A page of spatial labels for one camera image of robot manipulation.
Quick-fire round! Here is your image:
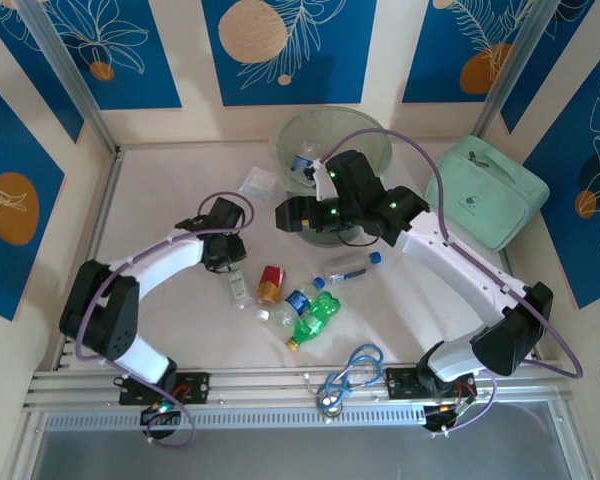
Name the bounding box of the small clear bottle green label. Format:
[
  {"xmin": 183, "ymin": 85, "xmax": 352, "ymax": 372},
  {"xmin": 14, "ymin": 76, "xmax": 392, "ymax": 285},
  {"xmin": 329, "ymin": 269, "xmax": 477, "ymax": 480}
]
[{"xmin": 227, "ymin": 269, "xmax": 255, "ymax": 312}]

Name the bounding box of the red and yellow drink bottle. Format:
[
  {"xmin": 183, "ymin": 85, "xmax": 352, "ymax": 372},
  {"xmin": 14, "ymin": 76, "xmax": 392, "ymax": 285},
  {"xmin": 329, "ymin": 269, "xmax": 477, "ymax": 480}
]
[{"xmin": 254, "ymin": 265, "xmax": 287, "ymax": 306}]

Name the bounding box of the tall clear blue-capped bottle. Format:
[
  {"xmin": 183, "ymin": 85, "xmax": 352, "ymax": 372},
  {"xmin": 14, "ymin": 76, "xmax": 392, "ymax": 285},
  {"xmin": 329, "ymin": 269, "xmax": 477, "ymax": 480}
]
[{"xmin": 322, "ymin": 251, "xmax": 384, "ymax": 285}]

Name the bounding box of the blue-label water bottle blue cap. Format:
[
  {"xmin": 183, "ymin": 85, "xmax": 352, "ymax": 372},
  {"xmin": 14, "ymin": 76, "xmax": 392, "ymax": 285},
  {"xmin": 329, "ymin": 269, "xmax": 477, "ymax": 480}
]
[
  {"xmin": 290, "ymin": 138, "xmax": 327, "ymax": 176},
  {"xmin": 279, "ymin": 278, "xmax": 327, "ymax": 321}
]

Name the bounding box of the crushed clear bottle white cap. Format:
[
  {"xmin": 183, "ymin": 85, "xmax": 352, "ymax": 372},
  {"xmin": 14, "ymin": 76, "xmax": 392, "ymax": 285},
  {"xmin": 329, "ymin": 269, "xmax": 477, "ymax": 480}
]
[{"xmin": 256, "ymin": 302, "xmax": 301, "ymax": 331}]

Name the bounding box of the green plastic soda bottle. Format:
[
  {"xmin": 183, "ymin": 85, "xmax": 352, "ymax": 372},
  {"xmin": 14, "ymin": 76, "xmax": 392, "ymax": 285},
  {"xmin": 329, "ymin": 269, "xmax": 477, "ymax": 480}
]
[{"xmin": 284, "ymin": 293, "xmax": 344, "ymax": 350}]

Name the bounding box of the translucent green trash bin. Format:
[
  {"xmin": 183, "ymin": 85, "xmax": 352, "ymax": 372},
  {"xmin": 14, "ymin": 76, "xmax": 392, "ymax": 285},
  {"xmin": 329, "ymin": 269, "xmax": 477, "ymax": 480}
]
[{"xmin": 275, "ymin": 105, "xmax": 395, "ymax": 249}]

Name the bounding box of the small clear plastic packet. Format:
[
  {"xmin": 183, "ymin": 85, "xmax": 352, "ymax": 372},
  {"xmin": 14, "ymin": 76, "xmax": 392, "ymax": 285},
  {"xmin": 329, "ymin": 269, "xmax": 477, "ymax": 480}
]
[{"xmin": 238, "ymin": 167, "xmax": 277, "ymax": 202}]

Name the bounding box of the mint green zip pouch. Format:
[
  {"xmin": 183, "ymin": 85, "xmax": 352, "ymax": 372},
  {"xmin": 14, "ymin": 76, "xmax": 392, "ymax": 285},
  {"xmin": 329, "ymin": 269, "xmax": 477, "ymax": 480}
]
[{"xmin": 424, "ymin": 135, "xmax": 551, "ymax": 252}]

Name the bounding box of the blue stethoscope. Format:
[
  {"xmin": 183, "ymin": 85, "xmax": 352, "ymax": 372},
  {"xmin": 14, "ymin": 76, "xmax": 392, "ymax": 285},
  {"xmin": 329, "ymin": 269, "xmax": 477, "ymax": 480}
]
[{"xmin": 302, "ymin": 343, "xmax": 385, "ymax": 419}]

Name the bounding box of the grey metal panel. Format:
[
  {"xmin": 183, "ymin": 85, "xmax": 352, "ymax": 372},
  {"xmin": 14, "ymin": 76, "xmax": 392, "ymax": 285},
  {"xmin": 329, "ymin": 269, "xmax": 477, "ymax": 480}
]
[{"xmin": 9, "ymin": 427, "xmax": 594, "ymax": 480}]

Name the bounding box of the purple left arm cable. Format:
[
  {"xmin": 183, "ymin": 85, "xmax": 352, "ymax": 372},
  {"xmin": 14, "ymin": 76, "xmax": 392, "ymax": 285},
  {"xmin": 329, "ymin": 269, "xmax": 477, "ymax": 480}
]
[{"xmin": 73, "ymin": 193, "xmax": 256, "ymax": 449}]

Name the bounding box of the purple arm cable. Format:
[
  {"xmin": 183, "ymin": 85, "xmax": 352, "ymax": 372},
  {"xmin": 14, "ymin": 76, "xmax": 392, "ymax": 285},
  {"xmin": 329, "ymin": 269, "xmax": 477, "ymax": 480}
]
[
  {"xmin": 73, "ymin": 193, "xmax": 256, "ymax": 449},
  {"xmin": 322, "ymin": 128, "xmax": 585, "ymax": 437}
]

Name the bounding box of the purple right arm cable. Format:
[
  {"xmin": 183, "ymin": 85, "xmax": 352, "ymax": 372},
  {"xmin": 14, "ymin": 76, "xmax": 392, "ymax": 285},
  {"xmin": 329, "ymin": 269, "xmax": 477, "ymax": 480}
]
[{"xmin": 322, "ymin": 128, "xmax": 585, "ymax": 437}]

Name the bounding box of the aluminium side rail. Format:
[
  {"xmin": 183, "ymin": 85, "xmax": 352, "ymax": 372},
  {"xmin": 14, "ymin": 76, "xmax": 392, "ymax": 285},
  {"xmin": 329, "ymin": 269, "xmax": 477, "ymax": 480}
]
[{"xmin": 49, "ymin": 147, "xmax": 126, "ymax": 374}]

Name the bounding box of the aluminium rail frame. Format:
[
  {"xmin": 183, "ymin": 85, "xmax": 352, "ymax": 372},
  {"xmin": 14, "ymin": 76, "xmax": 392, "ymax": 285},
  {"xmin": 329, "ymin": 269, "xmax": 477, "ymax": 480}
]
[{"xmin": 27, "ymin": 367, "xmax": 576, "ymax": 409}]

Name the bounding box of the grey slotted cable duct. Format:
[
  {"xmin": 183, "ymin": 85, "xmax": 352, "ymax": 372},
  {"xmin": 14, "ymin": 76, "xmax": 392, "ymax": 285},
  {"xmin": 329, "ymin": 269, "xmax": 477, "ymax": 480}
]
[{"xmin": 42, "ymin": 405, "xmax": 429, "ymax": 432}]

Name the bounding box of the black connector with wires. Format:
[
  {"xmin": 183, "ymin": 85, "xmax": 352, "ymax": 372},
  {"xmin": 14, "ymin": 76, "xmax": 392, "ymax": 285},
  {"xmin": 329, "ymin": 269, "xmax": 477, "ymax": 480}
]
[
  {"xmin": 422, "ymin": 403, "xmax": 477, "ymax": 435},
  {"xmin": 139, "ymin": 401, "xmax": 182, "ymax": 427}
]

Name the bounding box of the aluminium corner post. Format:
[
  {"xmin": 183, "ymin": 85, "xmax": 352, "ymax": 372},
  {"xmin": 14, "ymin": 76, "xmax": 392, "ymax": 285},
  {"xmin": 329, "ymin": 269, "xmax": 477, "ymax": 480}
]
[
  {"xmin": 14, "ymin": 0, "xmax": 124, "ymax": 156},
  {"xmin": 477, "ymin": 0, "xmax": 564, "ymax": 146}
]

